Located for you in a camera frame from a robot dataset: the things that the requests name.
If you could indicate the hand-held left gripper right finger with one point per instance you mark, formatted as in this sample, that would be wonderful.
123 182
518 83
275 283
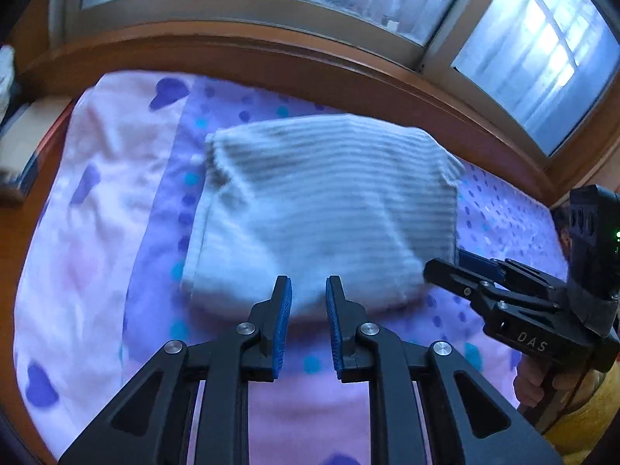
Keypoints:
335 329

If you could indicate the grey white striped pants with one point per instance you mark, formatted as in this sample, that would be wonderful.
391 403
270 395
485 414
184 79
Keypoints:
315 203

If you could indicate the person's right forearm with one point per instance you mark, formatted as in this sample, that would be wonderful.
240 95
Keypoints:
598 411

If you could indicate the white patterned cloth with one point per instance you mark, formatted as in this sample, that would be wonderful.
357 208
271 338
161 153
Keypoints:
5 72

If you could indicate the person's right hand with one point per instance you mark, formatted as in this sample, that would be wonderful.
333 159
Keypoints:
529 385

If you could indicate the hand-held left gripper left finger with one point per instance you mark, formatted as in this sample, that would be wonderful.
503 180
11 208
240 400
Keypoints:
283 329

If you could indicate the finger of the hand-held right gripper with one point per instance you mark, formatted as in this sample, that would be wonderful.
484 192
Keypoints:
450 276
477 261

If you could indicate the purple dotted bedsheet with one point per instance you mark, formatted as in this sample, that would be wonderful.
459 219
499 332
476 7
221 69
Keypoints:
97 252

